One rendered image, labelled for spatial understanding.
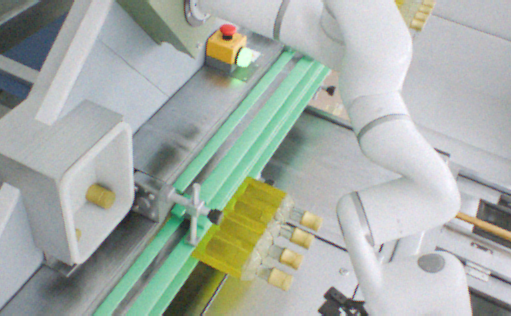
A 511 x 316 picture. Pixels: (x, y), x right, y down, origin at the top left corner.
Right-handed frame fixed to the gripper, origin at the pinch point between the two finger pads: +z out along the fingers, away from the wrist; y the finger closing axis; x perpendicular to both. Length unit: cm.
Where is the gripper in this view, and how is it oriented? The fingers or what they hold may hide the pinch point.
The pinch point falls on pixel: (331, 304)
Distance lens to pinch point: 116.2
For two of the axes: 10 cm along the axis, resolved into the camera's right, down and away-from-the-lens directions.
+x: -6.5, 4.9, -5.8
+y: 1.2, -6.9, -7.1
